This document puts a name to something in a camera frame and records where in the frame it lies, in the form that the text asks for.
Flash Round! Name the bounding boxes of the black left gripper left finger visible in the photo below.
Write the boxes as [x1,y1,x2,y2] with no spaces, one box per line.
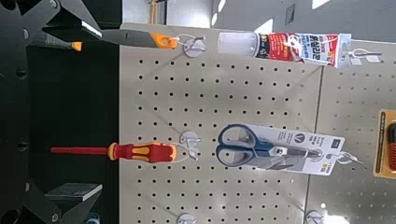
[0,0,104,74]

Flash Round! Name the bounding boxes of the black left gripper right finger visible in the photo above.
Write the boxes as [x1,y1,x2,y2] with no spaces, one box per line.
[0,182,104,224]

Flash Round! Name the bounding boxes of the beige metal pegboard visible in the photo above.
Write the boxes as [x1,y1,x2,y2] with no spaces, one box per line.
[119,22,396,224]

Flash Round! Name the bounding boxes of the blue scissors on white card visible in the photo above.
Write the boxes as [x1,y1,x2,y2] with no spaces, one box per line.
[215,122,347,176]

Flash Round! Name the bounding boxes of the red white sealant tube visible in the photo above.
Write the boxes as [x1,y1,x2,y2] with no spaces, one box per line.
[217,30,353,69]

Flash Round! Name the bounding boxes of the red yellow screwdriver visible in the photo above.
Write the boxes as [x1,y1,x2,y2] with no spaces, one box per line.
[49,141,179,165]

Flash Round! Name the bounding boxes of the orange carded tool package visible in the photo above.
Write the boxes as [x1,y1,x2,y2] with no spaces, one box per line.
[372,107,396,180]

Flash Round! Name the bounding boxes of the grey scraper with orange trim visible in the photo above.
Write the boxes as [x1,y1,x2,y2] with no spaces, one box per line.
[31,28,180,52]

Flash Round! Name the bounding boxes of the white pegboard hook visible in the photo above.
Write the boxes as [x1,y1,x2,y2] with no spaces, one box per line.
[304,209,325,224]
[341,47,384,67]
[178,130,204,161]
[177,212,198,224]
[182,34,207,59]
[335,149,364,166]

